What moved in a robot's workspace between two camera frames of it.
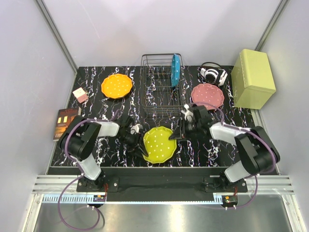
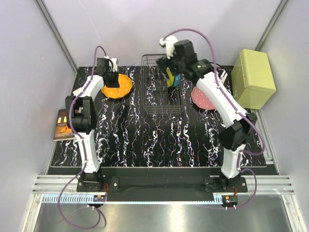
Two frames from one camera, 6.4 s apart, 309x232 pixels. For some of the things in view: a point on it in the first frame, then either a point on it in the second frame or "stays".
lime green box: (252, 82) stays
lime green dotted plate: (159, 148) to (170, 80)
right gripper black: (176, 134) to (163, 63)
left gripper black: (134, 143) to (111, 80)
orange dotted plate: (116, 86) stays
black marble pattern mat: (155, 96) stays
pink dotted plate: (207, 95) stays
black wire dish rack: (158, 96) stays
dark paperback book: (64, 117) stays
